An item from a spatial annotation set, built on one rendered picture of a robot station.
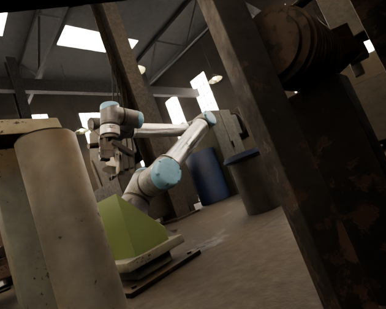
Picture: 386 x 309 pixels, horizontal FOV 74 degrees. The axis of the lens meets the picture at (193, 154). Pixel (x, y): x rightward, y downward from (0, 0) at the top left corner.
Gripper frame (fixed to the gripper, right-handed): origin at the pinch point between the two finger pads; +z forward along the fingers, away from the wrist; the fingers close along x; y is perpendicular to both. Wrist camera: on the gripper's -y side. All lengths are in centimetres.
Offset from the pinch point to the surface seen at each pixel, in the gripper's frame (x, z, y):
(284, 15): 98, -5, -9
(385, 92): -1, -77, -262
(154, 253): 2.5, 35.2, -14.6
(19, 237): 49, 22, 29
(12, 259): 49, 27, 30
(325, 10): -24, -191, -243
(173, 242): -1.0, 32.1, -25.6
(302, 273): 65, 39, -36
